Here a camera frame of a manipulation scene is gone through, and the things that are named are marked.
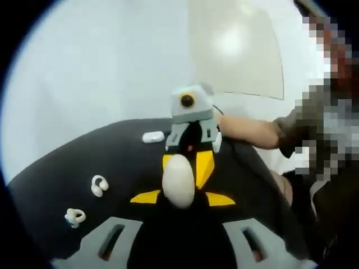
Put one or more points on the white clip earphone teal tip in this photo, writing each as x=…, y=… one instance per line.
x=71, y=218

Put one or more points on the white rounded charging case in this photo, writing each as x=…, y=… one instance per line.
x=152, y=137

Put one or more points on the beige wall panel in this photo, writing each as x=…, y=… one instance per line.
x=238, y=56

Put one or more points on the person's olive shirt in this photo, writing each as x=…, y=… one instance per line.
x=286, y=131

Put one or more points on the white oval charging case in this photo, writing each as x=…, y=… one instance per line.
x=178, y=182

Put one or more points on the black table mat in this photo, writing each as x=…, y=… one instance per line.
x=126, y=157

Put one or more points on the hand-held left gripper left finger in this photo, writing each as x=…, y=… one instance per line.
x=88, y=246

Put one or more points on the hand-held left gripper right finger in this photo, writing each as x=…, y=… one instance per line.
x=273, y=246

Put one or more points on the person's bare leg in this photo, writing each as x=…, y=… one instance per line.
x=284, y=187

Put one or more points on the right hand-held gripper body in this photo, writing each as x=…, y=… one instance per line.
x=202, y=110

